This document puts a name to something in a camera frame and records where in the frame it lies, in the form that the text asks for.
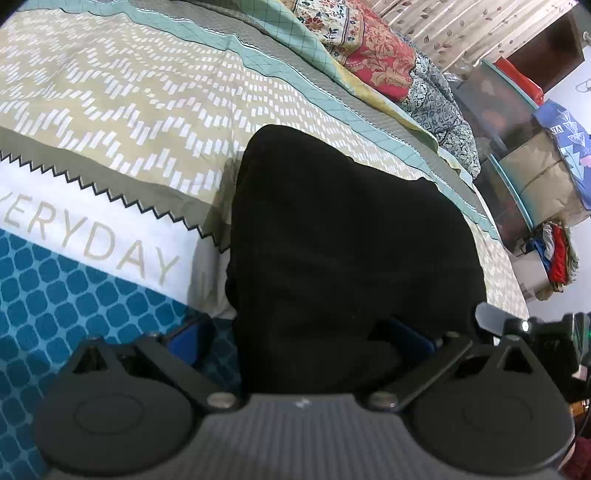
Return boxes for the patterned bedsheet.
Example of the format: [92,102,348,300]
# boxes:
[0,0,529,480]

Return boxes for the black pants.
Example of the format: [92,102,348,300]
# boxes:
[224,124,491,398]

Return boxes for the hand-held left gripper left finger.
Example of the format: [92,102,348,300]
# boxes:
[69,315,244,414]

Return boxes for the leaf print curtain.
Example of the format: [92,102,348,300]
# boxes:
[369,0,578,78]

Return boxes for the pile of colourful clothes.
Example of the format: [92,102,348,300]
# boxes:
[522,220,580,294]

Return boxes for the blue printed bag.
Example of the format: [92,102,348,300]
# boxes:
[532,99,591,213]

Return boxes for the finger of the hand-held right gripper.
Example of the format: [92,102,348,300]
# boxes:
[475,302,533,344]

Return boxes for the brown wooden cabinet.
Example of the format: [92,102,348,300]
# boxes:
[505,9,587,95]

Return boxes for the teal framed storage shelf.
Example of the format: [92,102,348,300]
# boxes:
[450,59,591,259]

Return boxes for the floral patchwork quilt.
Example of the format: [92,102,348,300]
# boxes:
[293,0,482,181]

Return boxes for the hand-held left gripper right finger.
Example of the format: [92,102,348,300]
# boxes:
[362,316,539,412]

